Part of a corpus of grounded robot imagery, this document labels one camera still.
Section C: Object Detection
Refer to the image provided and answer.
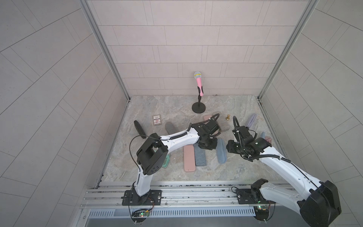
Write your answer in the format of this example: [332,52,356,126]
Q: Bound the pink grey case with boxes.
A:
[203,115,212,121]

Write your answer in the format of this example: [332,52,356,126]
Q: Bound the clear case pink glasses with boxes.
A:
[260,131,272,144]

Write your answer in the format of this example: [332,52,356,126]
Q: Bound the blue case beige lining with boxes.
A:
[216,138,227,164]

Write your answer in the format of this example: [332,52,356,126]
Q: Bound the beige case with glasses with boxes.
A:
[165,122,179,135]

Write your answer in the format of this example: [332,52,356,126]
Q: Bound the mint case yellow glasses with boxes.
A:
[162,154,170,168]

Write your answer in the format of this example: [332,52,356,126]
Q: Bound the brown black glasses case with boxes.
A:
[134,120,146,139]

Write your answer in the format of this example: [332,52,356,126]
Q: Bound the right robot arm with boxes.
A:
[226,116,342,227]

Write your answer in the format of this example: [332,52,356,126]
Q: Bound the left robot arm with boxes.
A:
[133,113,221,200]

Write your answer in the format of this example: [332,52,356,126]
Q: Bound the grey purple glasses case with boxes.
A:
[245,113,257,130]

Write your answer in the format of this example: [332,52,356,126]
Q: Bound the playing card box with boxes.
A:
[153,114,162,126]

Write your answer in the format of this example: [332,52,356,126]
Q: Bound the pink toy microphone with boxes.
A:
[194,72,204,96]

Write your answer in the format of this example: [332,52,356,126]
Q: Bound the right circuit board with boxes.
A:
[253,206,270,222]

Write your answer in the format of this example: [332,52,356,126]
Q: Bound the circuit board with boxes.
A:
[253,206,270,222]
[131,209,151,218]

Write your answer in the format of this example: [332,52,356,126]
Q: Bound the left circuit board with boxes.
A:
[131,209,151,218]

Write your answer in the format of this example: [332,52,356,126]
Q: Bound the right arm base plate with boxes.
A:
[234,189,275,204]

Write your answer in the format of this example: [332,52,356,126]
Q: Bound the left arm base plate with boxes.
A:
[122,189,162,206]

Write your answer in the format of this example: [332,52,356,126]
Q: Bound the aluminium mounting rail frame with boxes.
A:
[72,181,306,227]

